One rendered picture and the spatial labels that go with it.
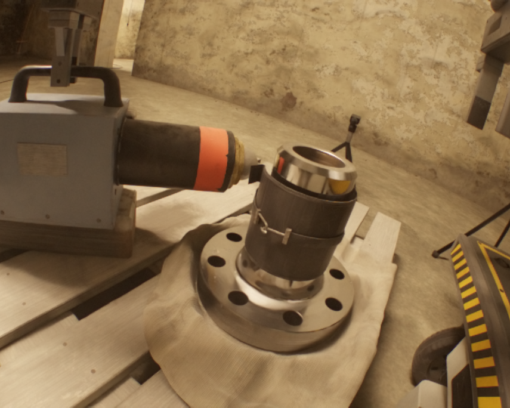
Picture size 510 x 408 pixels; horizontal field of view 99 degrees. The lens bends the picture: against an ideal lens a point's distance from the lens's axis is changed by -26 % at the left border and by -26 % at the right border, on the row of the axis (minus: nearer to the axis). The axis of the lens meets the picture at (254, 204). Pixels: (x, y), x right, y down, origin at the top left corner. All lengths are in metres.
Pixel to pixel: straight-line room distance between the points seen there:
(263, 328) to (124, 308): 0.20
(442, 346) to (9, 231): 0.80
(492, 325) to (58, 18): 0.63
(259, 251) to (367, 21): 2.57
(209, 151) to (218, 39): 3.08
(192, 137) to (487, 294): 0.47
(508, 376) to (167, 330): 0.40
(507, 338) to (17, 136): 0.64
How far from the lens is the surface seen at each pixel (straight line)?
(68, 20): 0.40
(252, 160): 0.46
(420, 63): 2.70
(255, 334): 0.41
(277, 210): 0.37
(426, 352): 0.64
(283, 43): 3.03
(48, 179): 0.43
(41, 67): 0.46
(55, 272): 0.52
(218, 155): 0.42
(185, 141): 0.42
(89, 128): 0.39
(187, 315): 0.39
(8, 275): 0.54
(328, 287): 0.49
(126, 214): 0.48
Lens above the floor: 0.49
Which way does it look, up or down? 27 degrees down
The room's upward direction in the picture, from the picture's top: 15 degrees clockwise
